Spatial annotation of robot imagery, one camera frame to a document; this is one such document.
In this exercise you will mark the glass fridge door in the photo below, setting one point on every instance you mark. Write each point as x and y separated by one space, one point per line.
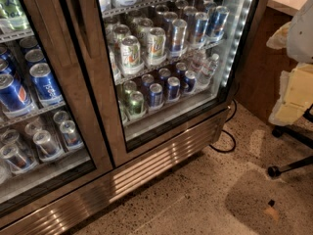
176 127
55 192

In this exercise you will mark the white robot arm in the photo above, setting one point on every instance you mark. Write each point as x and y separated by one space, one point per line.
296 86

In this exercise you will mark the blue can bottom shelf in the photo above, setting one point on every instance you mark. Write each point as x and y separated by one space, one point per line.
155 96

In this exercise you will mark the green soda can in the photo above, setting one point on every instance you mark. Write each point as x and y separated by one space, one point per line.
136 103

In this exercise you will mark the clear water bottle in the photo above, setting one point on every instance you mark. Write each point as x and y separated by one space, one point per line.
208 69

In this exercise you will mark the front white 7up can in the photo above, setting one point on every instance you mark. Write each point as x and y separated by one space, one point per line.
130 51

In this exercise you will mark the white 7up can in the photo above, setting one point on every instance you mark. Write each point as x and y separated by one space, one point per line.
155 43
130 51

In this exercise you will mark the front blue silver can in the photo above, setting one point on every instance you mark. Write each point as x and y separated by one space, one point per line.
177 35

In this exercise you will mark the wooden counter cabinet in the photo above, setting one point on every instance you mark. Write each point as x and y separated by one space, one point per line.
260 82

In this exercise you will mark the silver can lower left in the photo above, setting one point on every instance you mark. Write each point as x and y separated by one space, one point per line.
46 142

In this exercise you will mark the blue pepsi can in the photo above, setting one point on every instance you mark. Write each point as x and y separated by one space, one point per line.
44 81
13 95

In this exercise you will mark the black chair base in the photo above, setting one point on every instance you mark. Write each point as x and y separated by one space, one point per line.
295 153

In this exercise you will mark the front blue pepsi can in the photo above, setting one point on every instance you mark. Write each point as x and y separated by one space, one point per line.
13 95

